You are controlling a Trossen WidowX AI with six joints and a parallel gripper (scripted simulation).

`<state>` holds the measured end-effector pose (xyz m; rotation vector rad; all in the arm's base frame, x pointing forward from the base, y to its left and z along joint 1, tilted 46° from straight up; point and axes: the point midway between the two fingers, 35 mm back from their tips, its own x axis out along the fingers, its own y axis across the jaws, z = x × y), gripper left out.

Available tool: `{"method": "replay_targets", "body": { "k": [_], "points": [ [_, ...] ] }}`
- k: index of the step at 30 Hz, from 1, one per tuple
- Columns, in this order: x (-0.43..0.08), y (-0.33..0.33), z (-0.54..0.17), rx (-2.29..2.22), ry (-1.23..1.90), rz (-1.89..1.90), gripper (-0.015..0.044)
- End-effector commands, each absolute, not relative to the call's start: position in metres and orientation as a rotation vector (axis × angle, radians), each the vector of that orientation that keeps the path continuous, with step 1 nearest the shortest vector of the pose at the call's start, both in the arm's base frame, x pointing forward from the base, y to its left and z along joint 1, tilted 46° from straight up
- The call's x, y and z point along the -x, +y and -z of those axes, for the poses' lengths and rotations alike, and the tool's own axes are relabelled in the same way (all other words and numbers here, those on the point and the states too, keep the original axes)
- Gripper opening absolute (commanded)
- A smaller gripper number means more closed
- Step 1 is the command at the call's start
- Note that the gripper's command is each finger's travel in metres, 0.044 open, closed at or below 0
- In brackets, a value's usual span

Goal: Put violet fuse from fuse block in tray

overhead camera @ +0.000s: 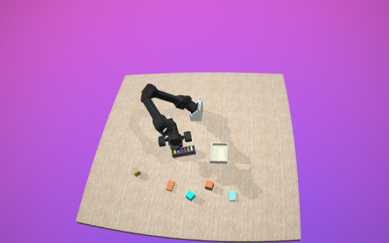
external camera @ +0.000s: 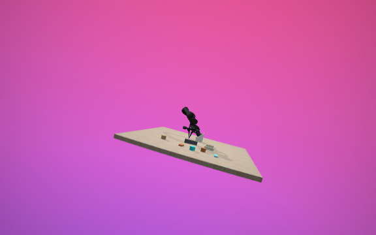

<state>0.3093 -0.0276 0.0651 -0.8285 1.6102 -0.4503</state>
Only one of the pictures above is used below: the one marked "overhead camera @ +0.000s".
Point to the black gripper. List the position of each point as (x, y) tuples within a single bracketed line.
[(187, 137)]

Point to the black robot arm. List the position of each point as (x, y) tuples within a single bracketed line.
[(160, 122)]

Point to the cyan cube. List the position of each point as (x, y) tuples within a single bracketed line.
[(190, 196)]

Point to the small light blue block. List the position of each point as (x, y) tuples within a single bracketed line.
[(232, 195)]

